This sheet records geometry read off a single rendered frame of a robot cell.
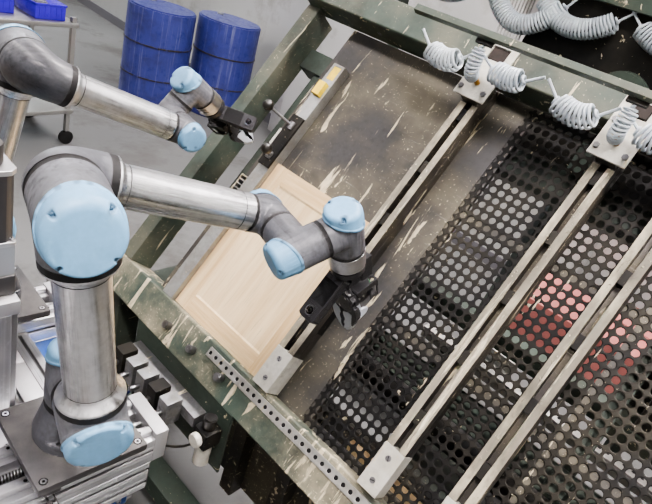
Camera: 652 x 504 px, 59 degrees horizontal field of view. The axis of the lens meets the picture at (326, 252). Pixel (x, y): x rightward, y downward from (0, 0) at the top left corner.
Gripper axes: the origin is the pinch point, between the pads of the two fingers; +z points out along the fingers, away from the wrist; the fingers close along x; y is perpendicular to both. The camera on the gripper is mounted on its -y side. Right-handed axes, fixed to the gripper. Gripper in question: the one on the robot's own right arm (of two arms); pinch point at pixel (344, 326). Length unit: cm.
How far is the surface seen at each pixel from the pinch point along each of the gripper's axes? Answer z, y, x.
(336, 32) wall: 148, 280, 322
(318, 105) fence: 1, 55, 71
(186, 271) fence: 34, -7, 71
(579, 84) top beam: -20, 86, 1
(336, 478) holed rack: 40.1, -15.8, -10.7
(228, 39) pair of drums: 174, 232, 435
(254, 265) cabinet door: 29, 8, 53
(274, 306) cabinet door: 32.0, 3.9, 37.8
